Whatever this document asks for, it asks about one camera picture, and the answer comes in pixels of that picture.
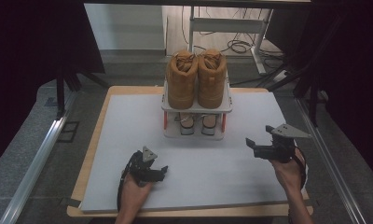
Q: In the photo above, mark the white power strip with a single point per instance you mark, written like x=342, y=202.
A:
x=281, y=75

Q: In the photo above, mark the black curtain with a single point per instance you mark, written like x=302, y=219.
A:
x=355, y=77
x=26, y=62

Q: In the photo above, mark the black metal stand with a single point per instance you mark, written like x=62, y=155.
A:
x=313, y=102
x=60, y=93

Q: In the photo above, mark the dark tape strip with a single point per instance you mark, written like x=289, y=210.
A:
x=307, y=202
x=73, y=202

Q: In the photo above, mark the person's right hand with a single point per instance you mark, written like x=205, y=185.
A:
x=288, y=175

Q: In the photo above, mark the tan suede boot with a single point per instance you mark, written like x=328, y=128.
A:
x=211, y=84
x=181, y=84

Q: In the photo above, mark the white two-tier shoe rack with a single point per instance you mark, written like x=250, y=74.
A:
x=194, y=109

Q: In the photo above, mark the aluminium rail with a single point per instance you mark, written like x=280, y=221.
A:
x=35, y=168
x=330, y=165

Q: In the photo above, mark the white metal desk frame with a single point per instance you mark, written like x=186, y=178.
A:
x=228, y=25

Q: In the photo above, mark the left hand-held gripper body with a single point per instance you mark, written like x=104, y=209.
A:
x=139, y=171

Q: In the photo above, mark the dark overhead beam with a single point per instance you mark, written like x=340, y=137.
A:
x=206, y=2

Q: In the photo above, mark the white table mat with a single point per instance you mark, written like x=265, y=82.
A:
x=138, y=124

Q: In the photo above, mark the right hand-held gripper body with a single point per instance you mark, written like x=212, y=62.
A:
x=282, y=149

